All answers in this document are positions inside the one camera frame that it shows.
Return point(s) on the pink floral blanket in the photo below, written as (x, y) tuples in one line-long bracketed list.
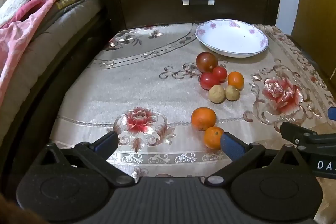
[(21, 35)]

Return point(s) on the brown round fruit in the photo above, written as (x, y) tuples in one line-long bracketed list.
[(232, 93), (217, 94)]

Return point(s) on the white floral plate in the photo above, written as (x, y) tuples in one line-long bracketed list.
[(231, 37)]

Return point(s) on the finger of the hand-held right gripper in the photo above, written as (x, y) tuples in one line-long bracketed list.
[(332, 112), (291, 131)]

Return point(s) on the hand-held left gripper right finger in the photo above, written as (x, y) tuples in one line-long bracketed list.
[(231, 146)]

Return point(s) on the small red tomato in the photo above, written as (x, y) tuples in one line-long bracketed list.
[(220, 73), (208, 81)]

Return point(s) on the dark bed frame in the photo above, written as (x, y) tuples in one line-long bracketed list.
[(39, 108)]

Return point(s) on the large dark red tomato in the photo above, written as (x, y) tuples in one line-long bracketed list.
[(206, 61)]

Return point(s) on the floral beige tablecloth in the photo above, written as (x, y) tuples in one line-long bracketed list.
[(131, 82)]

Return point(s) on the yellow wooden cabinet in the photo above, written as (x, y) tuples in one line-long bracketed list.
[(315, 16)]

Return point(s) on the white fleece blanket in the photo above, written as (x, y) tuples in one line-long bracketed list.
[(14, 2)]

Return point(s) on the small orange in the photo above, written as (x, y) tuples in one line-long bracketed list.
[(235, 79)]

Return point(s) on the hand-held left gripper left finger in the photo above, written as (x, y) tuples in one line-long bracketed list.
[(106, 144)]

